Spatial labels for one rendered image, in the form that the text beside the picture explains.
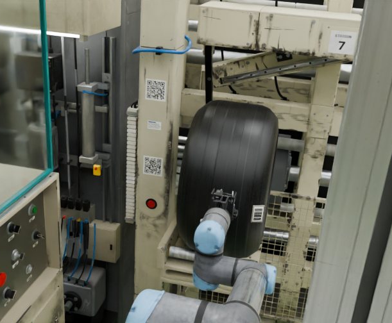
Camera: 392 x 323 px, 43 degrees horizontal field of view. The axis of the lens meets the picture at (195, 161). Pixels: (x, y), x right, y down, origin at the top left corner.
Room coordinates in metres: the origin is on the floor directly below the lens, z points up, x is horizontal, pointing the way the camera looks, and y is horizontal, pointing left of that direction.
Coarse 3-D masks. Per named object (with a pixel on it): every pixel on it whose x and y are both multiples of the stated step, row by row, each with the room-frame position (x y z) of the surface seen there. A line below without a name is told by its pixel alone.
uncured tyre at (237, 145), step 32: (192, 128) 1.60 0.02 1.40; (224, 128) 1.57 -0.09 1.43; (256, 128) 1.56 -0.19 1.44; (192, 160) 1.49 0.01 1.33; (224, 160) 1.48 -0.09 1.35; (256, 160) 1.47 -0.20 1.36; (192, 192) 1.45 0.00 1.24; (256, 192) 1.43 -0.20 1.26; (192, 224) 1.45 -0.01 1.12; (256, 224) 1.43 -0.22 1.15
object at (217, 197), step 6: (216, 192) 1.31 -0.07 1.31; (222, 192) 1.33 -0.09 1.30; (210, 198) 1.29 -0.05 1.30; (216, 198) 1.29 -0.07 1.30; (222, 198) 1.27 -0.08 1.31; (228, 198) 1.28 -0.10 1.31; (234, 198) 1.28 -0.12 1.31; (210, 204) 1.29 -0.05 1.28; (216, 204) 1.23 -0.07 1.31; (222, 204) 1.23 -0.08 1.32; (228, 204) 1.28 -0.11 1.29; (228, 210) 1.28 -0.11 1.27
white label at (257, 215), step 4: (256, 208) 1.42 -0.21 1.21; (260, 208) 1.42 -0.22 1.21; (252, 212) 1.41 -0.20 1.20; (256, 212) 1.42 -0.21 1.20; (260, 212) 1.42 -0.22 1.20; (252, 216) 1.41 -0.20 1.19; (256, 216) 1.42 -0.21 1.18; (260, 216) 1.42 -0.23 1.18; (252, 220) 1.41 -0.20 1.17; (256, 220) 1.42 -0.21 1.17; (260, 220) 1.42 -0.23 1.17
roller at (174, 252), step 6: (174, 246) 1.61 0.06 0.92; (168, 252) 1.59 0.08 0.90; (174, 252) 1.58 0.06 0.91; (180, 252) 1.58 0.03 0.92; (186, 252) 1.58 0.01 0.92; (192, 252) 1.58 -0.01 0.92; (180, 258) 1.58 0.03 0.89; (186, 258) 1.57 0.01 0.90; (192, 258) 1.57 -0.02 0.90; (240, 258) 1.56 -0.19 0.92
